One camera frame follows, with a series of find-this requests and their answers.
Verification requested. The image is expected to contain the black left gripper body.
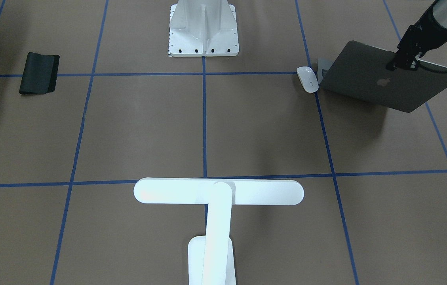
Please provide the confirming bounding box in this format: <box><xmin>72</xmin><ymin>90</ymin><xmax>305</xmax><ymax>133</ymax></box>
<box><xmin>396</xmin><ymin>10</ymin><xmax>447</xmax><ymax>64</ymax></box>

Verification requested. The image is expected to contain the white computer mouse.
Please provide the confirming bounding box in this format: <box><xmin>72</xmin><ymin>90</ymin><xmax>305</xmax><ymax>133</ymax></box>
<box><xmin>296</xmin><ymin>66</ymin><xmax>319</xmax><ymax>93</ymax></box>

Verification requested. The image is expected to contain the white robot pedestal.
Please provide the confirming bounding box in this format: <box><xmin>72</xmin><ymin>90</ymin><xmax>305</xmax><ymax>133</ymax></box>
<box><xmin>168</xmin><ymin>0</ymin><xmax>240</xmax><ymax>57</ymax></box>

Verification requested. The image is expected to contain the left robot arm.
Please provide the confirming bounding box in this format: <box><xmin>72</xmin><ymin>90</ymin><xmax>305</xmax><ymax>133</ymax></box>
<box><xmin>386</xmin><ymin>0</ymin><xmax>447</xmax><ymax>74</ymax></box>

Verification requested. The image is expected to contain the grey laptop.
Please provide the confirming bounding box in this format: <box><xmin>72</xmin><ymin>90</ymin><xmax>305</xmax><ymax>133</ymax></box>
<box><xmin>317</xmin><ymin>40</ymin><xmax>447</xmax><ymax>112</ymax></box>

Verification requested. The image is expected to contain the white desk lamp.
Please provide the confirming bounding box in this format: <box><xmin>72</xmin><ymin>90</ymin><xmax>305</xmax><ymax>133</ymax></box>
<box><xmin>133</xmin><ymin>177</ymin><xmax>304</xmax><ymax>285</ymax></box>

